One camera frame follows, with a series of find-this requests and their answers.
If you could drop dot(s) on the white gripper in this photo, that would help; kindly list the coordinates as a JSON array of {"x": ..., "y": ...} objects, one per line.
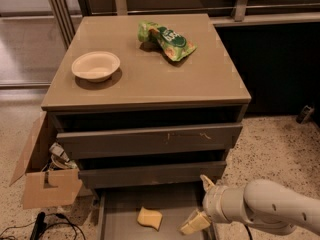
[{"x": 211, "y": 201}]

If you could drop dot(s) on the yellow sponge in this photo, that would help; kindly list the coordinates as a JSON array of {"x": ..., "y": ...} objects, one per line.
[{"x": 149, "y": 218}]

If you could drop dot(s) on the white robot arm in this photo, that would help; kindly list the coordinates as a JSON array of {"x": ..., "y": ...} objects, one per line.
[{"x": 261, "y": 204}]

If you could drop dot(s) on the grey middle drawer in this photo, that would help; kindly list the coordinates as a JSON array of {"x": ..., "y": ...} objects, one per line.
[{"x": 150, "y": 175}]

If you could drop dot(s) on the grey drawer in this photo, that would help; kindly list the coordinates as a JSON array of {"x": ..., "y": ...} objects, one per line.
[
  {"x": 150, "y": 175},
  {"x": 148, "y": 141},
  {"x": 120, "y": 207}
]

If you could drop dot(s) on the grey bottom drawer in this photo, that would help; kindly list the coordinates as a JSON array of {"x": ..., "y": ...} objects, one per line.
[{"x": 120, "y": 207}]

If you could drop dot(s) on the grey drawer cabinet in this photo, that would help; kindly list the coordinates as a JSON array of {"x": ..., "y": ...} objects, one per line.
[{"x": 147, "y": 90}]

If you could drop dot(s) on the grey top drawer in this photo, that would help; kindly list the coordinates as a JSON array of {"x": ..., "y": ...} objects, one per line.
[{"x": 148, "y": 141}]

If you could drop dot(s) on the small dark floor object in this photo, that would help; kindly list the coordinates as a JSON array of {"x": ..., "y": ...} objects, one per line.
[{"x": 305, "y": 114}]

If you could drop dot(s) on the brown cardboard box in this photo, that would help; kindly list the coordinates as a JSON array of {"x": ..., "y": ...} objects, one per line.
[{"x": 44, "y": 188}]

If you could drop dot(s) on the clutter inside cardboard box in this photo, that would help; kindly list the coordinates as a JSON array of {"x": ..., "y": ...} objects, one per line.
[{"x": 58, "y": 159}]

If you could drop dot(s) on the green chip bag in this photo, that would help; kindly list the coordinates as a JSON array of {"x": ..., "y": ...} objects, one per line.
[{"x": 175, "y": 46}]

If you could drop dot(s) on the black power strip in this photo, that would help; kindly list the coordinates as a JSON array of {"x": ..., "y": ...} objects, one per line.
[{"x": 39, "y": 226}]

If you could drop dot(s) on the white paper bowl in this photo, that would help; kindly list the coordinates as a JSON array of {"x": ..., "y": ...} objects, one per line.
[{"x": 95, "y": 66}]

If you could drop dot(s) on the metal railing frame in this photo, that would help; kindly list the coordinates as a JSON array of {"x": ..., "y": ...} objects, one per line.
[{"x": 223, "y": 13}]

